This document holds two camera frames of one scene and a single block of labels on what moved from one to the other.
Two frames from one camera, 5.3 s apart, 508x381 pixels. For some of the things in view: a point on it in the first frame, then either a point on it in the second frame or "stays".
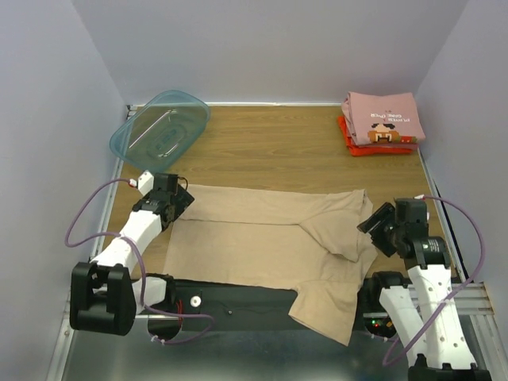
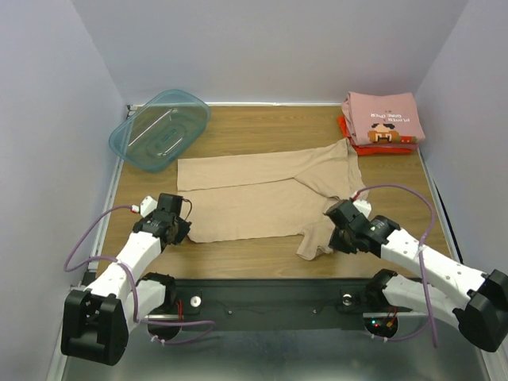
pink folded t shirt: x=390 y=121 stays
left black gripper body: x=181 y=202 to x=182 y=229
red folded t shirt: x=371 y=150 stays
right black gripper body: x=375 y=221 to x=340 y=240
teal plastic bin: x=160 y=132 stays
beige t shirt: x=317 y=244 to x=270 y=194
